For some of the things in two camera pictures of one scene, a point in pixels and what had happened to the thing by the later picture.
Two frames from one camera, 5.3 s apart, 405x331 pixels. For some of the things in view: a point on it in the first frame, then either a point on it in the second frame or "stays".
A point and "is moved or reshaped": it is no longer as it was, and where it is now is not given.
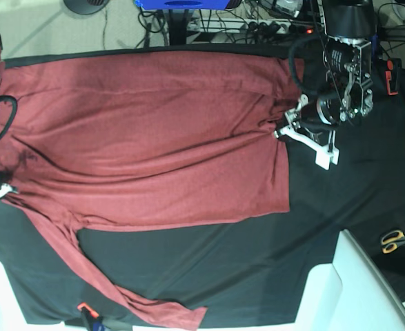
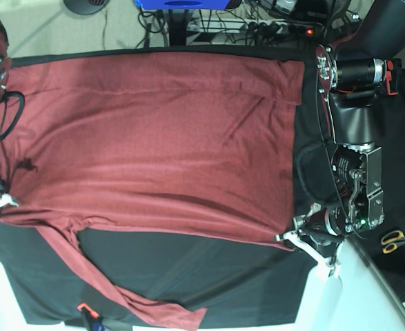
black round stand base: [84, 7] stays
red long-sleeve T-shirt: [105, 140] is moved or reshaped
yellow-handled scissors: [392, 239] stays
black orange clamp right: [394, 67] stays
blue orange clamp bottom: [92, 318] stays
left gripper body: [321, 141] → [319, 232]
